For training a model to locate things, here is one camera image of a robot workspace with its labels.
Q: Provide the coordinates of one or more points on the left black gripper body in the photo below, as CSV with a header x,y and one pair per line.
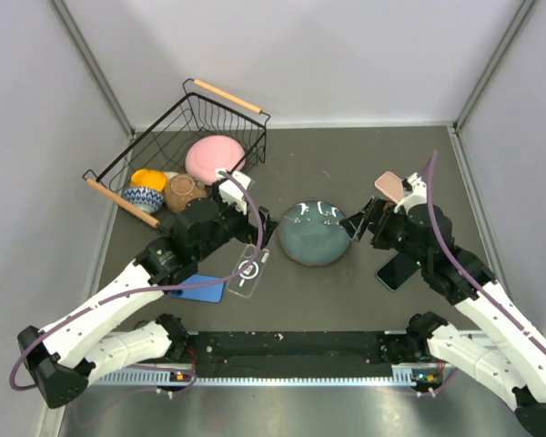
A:
x,y
232,224

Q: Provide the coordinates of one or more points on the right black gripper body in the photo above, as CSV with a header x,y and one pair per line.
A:
x,y
391,231

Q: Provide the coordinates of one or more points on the pink phone case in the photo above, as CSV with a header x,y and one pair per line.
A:
x,y
390,186

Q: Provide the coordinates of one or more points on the clear phone case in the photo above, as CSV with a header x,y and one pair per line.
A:
x,y
253,264

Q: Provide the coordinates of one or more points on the blue phone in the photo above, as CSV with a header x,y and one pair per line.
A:
x,y
207,289

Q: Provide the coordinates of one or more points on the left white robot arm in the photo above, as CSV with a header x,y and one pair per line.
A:
x,y
67,356

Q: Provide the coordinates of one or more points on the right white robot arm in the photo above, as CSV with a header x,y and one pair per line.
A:
x,y
515,370

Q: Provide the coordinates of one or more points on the black phone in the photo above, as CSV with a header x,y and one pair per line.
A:
x,y
397,271

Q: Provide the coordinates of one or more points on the brown ceramic bowl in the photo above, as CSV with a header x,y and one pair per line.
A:
x,y
180,190

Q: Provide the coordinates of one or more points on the blue ceramic plate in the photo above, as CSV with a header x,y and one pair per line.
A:
x,y
311,235

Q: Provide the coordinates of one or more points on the blue patterned bowl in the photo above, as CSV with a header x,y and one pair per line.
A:
x,y
146,199

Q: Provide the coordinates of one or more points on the yellow bowl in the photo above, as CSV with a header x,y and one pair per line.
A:
x,y
149,178

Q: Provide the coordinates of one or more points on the pink plate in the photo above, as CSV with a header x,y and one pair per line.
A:
x,y
211,153

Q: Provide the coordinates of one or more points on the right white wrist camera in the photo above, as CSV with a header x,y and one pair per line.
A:
x,y
415,193

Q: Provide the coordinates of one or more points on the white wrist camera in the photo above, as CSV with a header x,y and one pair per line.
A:
x,y
229,190
415,193

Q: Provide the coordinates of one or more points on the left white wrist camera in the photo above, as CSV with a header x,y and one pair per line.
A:
x,y
229,190

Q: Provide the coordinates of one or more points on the black wire basket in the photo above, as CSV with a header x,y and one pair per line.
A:
x,y
201,112

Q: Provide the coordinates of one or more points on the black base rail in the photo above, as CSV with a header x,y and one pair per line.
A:
x,y
297,354

